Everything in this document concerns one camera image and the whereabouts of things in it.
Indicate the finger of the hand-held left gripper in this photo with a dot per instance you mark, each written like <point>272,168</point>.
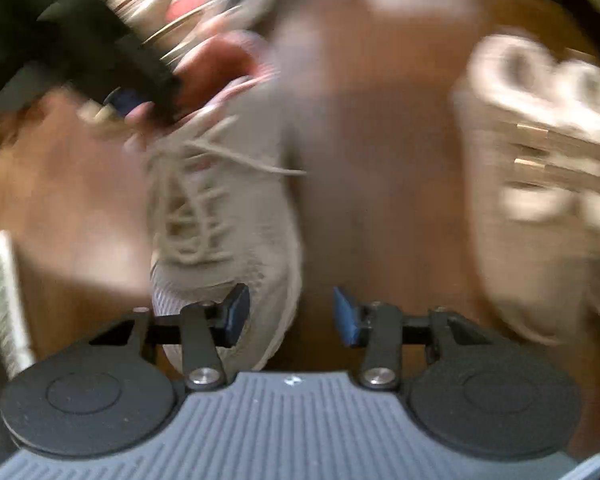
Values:
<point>127,101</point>

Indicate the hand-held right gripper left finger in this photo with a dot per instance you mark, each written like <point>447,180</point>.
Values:
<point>236,317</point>

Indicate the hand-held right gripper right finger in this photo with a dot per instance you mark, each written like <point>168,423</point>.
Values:
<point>345,317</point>

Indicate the grey pink mesh sneaker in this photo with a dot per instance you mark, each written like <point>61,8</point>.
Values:
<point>240,210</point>
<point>2,300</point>

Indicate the red grey plush slipper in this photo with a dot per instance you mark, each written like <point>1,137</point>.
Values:
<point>190,0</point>

